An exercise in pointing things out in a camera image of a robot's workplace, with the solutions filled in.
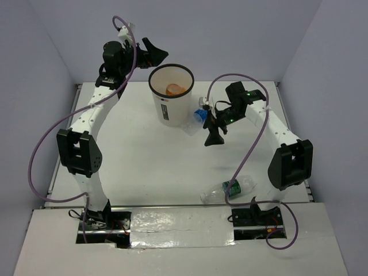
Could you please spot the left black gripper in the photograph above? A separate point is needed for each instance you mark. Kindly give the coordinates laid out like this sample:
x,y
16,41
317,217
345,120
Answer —
x,y
152,57

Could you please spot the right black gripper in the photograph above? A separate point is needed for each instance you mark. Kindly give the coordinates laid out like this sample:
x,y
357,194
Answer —
x,y
214,137

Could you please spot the clear bottle blue label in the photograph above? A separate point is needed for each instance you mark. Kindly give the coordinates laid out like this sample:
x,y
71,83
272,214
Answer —
x,y
194,122

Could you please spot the long orange bottle white cap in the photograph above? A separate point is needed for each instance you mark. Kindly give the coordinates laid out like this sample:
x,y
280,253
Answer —
x,y
174,89

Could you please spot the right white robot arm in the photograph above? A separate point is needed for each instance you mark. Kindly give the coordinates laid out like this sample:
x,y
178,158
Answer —
x,y
291,163

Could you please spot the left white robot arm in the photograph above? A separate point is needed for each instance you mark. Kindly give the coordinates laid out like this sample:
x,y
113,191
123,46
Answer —
x,y
78,148

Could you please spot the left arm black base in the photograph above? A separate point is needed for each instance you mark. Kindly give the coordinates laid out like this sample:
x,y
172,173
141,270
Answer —
x,y
107,226

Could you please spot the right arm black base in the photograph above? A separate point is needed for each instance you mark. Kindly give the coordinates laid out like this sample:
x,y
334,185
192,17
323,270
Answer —
x,y
251,223

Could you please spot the white bin with black rim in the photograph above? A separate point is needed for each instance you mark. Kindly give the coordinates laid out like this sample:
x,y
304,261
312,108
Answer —
x,y
171,110

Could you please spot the silver tape patch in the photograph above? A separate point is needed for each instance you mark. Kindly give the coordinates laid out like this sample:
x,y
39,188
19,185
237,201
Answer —
x,y
182,227

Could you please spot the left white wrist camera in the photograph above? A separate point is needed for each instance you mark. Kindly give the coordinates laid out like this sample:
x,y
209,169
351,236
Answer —
x,y
125,35

